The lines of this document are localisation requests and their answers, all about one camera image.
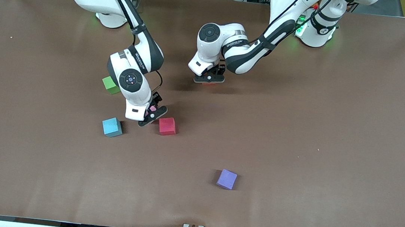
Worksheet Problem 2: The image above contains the red foam block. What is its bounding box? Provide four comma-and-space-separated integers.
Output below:
157, 116, 178, 137

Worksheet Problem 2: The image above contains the blue foam block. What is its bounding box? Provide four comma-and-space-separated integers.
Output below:
101, 116, 124, 139

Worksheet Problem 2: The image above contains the green foam block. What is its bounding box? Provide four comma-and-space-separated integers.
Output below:
100, 76, 122, 96

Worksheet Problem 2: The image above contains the light purple foam block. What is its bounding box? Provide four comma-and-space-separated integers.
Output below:
216, 168, 238, 191

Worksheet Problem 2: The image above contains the brown table cover sheet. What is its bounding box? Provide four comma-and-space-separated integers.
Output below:
0, 0, 405, 227

